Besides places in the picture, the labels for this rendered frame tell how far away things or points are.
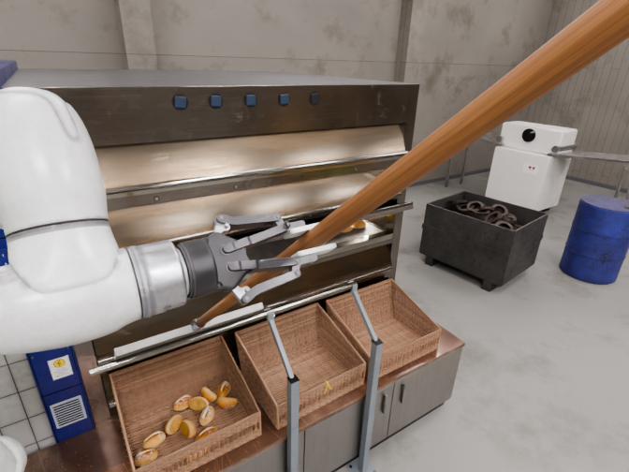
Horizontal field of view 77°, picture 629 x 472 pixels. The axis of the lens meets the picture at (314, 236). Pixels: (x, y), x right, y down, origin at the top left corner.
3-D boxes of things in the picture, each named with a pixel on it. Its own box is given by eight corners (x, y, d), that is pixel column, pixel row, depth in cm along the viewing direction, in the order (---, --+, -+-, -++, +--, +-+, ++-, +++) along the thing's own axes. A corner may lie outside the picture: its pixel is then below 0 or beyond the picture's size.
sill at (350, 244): (85, 316, 175) (83, 308, 174) (386, 235, 266) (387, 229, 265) (86, 323, 171) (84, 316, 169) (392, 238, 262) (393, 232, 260)
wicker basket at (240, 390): (117, 415, 194) (106, 372, 183) (225, 372, 223) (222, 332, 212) (137, 500, 158) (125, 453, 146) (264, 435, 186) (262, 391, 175)
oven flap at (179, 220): (72, 262, 158) (60, 213, 156) (397, 196, 249) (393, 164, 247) (73, 263, 154) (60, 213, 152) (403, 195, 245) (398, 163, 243)
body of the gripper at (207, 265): (168, 250, 55) (229, 237, 60) (183, 308, 54) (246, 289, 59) (175, 232, 49) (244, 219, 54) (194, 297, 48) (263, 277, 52)
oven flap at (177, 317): (98, 362, 180) (87, 320, 177) (389, 268, 270) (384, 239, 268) (98, 365, 176) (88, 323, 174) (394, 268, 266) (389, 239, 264)
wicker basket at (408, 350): (322, 335, 255) (323, 299, 244) (387, 310, 284) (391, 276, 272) (370, 383, 218) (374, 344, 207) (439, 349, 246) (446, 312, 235)
